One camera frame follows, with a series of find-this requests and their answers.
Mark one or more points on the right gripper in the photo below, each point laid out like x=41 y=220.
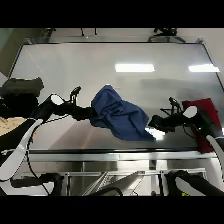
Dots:
x=162 y=123

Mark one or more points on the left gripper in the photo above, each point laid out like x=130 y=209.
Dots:
x=82 y=112

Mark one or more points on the blue T-shirt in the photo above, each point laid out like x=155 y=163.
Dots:
x=120 y=115

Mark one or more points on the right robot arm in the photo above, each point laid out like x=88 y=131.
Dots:
x=200 y=118

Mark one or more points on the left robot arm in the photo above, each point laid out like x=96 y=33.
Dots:
x=20 y=133

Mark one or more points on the red garment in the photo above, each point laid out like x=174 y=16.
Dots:
x=206 y=105

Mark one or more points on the black garment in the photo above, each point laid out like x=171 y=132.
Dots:
x=16 y=106

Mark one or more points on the dark green garment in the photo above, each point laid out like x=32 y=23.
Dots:
x=20 y=86

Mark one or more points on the cream garment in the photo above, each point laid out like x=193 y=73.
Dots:
x=10 y=123

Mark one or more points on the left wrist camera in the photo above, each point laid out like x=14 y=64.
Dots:
x=75 y=92

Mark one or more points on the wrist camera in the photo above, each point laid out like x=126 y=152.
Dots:
x=174 y=103
x=75 y=92

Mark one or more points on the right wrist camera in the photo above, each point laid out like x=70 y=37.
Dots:
x=174 y=103

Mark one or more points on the silver frame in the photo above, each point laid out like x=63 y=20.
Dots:
x=100 y=156

